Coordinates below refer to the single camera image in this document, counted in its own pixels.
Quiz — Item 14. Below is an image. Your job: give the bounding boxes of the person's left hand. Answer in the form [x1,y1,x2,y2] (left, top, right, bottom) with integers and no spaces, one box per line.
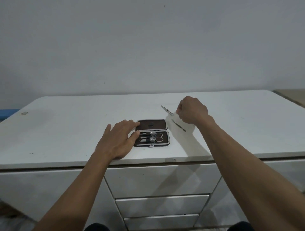
[95,120,141,161]

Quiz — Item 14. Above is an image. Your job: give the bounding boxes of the person's right hand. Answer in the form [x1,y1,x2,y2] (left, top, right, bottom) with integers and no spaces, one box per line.
[176,96,215,125]

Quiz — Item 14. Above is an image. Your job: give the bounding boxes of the brown manicure kit case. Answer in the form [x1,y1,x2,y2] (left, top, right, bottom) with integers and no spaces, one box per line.
[134,119,171,148]

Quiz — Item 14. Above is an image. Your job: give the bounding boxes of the person's left forearm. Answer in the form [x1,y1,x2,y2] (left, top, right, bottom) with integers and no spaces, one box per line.
[33,150,121,231]

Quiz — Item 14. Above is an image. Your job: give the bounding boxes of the person's right forearm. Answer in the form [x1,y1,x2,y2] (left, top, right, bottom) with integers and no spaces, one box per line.
[195,119,305,231]

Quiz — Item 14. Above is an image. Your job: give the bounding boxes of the silver tweezers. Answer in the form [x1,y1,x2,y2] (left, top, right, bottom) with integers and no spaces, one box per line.
[161,105,174,116]

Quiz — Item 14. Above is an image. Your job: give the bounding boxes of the metal nail file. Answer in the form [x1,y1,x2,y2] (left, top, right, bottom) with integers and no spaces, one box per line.
[171,119,187,132]

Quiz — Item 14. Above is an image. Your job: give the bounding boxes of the white drawer cabinet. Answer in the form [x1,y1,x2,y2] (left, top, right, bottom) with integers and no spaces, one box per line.
[0,90,305,231]

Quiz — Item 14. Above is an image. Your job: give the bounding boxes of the tall white drawer front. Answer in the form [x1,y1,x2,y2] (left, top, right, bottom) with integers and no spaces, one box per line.
[104,164,222,198]

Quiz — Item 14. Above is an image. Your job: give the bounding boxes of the medium white drawer front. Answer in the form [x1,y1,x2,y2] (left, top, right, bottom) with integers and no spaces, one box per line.
[115,195,210,218]

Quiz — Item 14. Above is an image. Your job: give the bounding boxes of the narrow white drawer front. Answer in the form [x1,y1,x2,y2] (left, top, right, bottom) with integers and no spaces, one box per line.
[124,214,200,231]

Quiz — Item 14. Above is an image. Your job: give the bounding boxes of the person's left leg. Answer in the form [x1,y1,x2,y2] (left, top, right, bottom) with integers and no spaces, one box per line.
[84,223,110,231]

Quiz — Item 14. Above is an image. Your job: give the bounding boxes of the person's leg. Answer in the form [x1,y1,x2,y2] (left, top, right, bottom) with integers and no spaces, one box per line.
[84,223,110,231]
[227,221,255,231]

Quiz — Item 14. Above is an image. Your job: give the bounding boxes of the blue object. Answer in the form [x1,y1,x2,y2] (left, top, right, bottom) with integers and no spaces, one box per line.
[0,109,21,122]

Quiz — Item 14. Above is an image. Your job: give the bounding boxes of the beige table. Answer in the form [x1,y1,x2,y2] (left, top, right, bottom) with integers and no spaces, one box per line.
[273,89,305,108]

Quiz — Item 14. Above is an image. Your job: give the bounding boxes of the person's right leg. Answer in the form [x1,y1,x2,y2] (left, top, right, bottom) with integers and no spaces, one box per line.
[227,221,255,231]

